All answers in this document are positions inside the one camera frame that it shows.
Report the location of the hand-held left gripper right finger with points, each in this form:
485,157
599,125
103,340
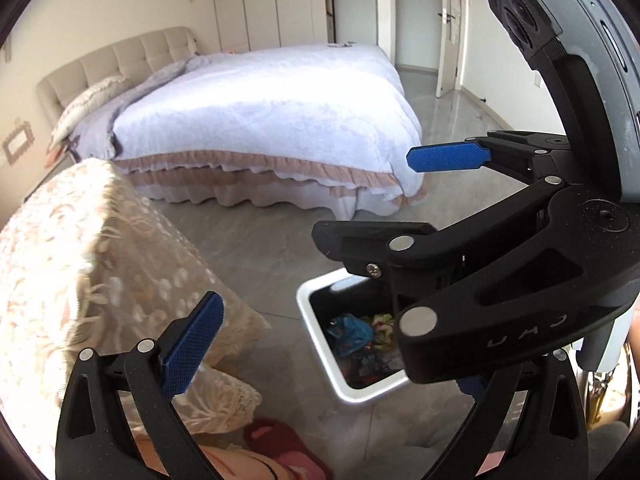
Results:
470,387

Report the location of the person's leg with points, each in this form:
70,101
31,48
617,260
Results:
225,466

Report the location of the white wardrobe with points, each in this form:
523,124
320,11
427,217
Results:
260,5

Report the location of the small dark object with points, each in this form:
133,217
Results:
342,45

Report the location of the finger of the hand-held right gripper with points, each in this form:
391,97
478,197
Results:
360,245
445,156

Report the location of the bed with white ruffled bedspread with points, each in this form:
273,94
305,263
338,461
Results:
260,110

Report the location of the white wall switch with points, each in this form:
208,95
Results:
538,80

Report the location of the red green wrapper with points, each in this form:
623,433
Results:
385,327

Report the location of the white door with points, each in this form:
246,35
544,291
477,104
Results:
452,40

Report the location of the beige tufted headboard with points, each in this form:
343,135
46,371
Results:
125,55

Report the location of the blue wrapper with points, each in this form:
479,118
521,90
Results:
352,335

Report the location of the beige lace tablecloth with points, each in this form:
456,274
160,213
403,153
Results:
75,270

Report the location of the ruffled pillow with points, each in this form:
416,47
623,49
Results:
90,102

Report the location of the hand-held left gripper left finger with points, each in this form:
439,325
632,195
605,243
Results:
192,340

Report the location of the dark wrapper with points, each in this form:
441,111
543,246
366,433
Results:
372,366

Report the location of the grey quilt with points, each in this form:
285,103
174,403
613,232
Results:
130,105

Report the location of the white trash bin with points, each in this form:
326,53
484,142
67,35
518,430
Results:
375,391

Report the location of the framed wall socket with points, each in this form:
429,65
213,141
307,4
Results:
15,142

